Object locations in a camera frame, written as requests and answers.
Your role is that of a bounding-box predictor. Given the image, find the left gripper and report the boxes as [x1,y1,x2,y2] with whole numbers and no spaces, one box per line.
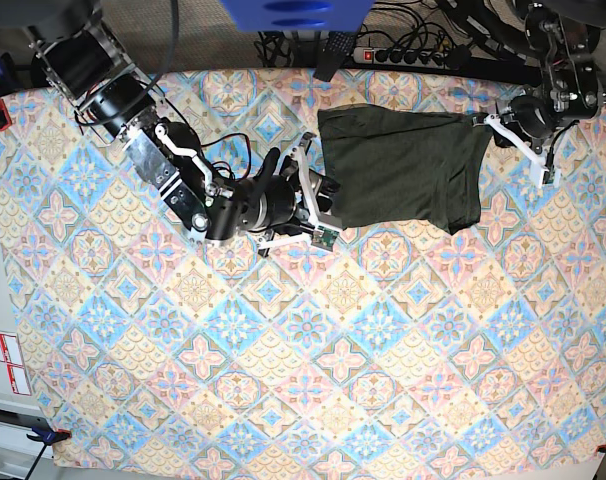
[500,95,561,148]

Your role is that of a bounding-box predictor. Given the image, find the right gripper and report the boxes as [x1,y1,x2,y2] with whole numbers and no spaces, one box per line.
[242,154,315,235]

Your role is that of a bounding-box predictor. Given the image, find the dark green long-sleeve shirt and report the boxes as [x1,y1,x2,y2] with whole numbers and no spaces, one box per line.
[317,105,492,235]

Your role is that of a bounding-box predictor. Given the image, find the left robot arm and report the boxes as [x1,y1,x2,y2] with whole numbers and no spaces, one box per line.
[501,1,606,153]

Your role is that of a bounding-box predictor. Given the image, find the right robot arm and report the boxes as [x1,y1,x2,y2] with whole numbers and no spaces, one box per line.
[25,9,343,251]

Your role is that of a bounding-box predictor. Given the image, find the black remote control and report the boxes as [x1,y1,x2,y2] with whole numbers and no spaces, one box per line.
[313,31,356,82]

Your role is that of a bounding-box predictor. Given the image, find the blue plastic box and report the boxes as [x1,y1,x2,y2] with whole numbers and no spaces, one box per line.
[221,0,374,32]

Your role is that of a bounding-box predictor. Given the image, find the patterned colourful table cloth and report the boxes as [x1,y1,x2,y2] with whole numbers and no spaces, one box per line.
[0,90,606,479]

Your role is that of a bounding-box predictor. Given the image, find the red white labels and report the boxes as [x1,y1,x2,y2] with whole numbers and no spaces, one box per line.
[0,332,31,396]

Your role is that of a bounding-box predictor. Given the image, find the blue clamp lower left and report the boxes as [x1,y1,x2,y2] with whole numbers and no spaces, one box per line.
[25,427,72,480]

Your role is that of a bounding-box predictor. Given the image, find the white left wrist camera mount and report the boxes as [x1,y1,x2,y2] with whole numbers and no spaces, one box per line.
[472,114,561,189]

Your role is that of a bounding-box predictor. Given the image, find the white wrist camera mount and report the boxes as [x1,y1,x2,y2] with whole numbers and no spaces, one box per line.
[253,132,343,258]
[472,114,561,189]

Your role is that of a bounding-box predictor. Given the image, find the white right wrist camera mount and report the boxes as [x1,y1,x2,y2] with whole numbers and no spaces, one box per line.
[253,132,343,258]

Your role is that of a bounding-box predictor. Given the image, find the black power strip red switch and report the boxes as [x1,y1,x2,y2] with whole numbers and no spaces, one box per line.
[352,47,445,68]

